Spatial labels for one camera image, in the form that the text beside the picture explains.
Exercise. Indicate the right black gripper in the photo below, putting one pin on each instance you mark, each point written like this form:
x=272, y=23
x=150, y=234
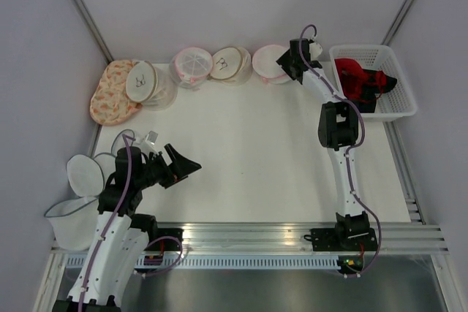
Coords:
x=283, y=61

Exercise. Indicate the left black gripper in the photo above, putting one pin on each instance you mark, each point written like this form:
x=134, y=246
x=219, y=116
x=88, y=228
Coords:
x=178, y=169

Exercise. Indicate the white pink trim bag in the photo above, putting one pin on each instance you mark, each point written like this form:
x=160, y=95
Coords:
x=265, y=65

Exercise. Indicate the red bra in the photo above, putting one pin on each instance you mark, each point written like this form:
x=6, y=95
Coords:
x=348, y=70

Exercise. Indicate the white mesh bag blue zipper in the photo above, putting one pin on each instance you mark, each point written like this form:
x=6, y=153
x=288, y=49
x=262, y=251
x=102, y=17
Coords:
x=74, y=220

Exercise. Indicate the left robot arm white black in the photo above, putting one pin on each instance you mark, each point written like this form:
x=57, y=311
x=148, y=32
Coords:
x=122, y=234

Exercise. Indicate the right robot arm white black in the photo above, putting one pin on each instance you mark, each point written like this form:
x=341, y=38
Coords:
x=338, y=132

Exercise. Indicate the beige bag bra logo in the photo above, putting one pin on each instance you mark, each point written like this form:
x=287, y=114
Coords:
x=231, y=66

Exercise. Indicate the white bag bra logo left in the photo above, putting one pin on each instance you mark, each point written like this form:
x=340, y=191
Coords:
x=150, y=86

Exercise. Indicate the floral orange laundry bag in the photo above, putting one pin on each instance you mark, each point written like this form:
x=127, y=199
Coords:
x=110, y=105

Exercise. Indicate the white bag pink zipper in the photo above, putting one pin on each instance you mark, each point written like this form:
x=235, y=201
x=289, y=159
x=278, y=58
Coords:
x=191, y=67

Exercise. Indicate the black bra in basket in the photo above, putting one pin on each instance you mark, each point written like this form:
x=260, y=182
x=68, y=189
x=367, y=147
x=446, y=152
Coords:
x=370, y=87

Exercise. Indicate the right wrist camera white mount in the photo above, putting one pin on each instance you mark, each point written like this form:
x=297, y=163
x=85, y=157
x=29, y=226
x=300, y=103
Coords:
x=315, y=48

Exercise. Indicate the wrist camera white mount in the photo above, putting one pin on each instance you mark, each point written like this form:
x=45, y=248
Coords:
x=146, y=143
x=315, y=48

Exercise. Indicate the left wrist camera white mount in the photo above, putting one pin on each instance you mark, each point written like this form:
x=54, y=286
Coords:
x=146, y=143

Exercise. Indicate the aluminium mounting rail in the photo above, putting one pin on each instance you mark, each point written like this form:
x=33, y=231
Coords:
x=287, y=238

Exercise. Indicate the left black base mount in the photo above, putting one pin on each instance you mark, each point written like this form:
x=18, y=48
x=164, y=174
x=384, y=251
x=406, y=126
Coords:
x=166, y=240

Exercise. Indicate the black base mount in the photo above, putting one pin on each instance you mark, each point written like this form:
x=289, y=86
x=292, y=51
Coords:
x=326, y=239
x=166, y=240

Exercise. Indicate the white slotted cable duct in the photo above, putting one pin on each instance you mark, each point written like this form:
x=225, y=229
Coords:
x=225, y=262

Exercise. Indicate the right corner aluminium post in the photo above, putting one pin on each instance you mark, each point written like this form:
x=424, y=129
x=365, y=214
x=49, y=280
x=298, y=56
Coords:
x=406, y=3

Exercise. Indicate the corner aluminium post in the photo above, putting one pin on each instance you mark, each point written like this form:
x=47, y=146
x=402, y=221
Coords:
x=93, y=29
x=406, y=3

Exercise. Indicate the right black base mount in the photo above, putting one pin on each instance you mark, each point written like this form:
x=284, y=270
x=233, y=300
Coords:
x=326, y=239

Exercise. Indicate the left corner aluminium post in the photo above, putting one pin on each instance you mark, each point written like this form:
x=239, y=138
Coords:
x=93, y=29

